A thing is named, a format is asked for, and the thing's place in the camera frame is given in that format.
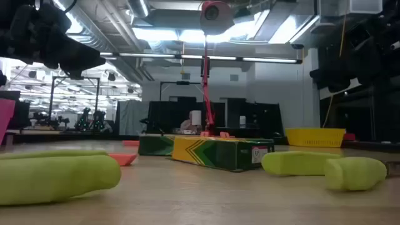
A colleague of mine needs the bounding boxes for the person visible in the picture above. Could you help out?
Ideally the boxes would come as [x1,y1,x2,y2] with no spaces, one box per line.
[180,111,203,135]

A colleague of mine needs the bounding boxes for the white ceiling vent box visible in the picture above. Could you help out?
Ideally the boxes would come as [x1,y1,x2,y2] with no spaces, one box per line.
[318,0,384,17]

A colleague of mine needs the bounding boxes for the yellow plastic basket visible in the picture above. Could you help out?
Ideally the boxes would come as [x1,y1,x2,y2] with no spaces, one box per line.
[284,127,347,148]

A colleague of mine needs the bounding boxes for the yellow cable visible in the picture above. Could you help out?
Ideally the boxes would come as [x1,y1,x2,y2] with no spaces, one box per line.
[321,12,348,129]

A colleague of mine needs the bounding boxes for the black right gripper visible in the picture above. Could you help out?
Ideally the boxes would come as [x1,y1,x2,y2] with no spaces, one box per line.
[309,17,400,94]

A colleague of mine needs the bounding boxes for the white cylinder shade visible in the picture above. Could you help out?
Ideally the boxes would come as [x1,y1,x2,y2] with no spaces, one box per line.
[191,109,203,126]

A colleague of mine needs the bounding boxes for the long ceiling light bar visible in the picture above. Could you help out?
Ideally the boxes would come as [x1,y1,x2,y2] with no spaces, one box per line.
[99,51,303,65]

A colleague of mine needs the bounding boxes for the black rig frame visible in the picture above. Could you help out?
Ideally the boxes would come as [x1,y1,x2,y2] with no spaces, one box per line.
[47,76,101,129]

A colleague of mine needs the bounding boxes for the background robot arms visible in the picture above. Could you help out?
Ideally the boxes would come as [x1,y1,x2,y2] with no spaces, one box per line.
[74,107,109,133]

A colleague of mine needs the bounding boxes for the dark green crayon box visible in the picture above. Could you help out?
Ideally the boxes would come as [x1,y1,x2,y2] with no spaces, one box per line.
[137,134,176,157]

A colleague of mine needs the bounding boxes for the black partition wall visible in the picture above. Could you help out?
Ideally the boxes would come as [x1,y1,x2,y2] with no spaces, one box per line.
[146,96,284,139]

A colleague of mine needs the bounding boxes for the black table frame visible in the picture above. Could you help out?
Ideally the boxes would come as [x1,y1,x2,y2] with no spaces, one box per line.
[6,129,400,154]

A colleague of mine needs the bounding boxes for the grey curtain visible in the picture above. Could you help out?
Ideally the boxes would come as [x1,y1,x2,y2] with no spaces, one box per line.
[114,99,150,136]

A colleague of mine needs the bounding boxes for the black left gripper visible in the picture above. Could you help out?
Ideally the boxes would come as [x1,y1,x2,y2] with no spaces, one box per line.
[0,2,108,81]

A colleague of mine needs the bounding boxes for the pink plastic tray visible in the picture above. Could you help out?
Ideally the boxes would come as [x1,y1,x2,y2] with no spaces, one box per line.
[0,98,16,145]

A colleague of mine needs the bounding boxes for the red camera stand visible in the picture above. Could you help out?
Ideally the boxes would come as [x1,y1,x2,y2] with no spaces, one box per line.
[199,0,236,138]

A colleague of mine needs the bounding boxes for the thin black frame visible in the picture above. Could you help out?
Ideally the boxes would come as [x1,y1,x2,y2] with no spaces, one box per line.
[159,81,203,101]

